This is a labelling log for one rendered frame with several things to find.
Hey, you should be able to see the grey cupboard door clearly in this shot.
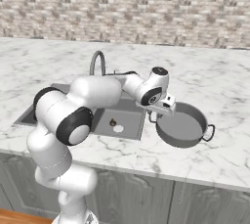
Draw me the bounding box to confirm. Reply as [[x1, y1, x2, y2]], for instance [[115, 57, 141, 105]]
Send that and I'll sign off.
[[168, 180, 250, 224], [85, 166, 176, 224], [0, 152, 62, 220]]

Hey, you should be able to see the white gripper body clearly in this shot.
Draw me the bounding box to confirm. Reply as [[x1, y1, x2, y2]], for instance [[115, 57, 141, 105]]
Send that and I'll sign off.
[[135, 100, 177, 117]]

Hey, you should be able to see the grey curved tap spout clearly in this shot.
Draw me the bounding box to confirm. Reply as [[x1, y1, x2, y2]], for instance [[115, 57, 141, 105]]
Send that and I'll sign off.
[[89, 50, 107, 77]]

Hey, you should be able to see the grey sink basin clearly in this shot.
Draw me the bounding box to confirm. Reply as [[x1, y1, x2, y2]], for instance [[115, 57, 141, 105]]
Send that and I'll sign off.
[[13, 82, 147, 142]]

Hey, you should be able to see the grey pot with black handles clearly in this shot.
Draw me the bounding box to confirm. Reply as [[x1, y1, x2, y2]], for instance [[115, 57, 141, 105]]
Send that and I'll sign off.
[[147, 101, 217, 150]]

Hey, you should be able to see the dark tap lever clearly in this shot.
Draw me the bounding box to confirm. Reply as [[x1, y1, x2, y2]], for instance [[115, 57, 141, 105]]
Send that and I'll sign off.
[[105, 69, 139, 76]]

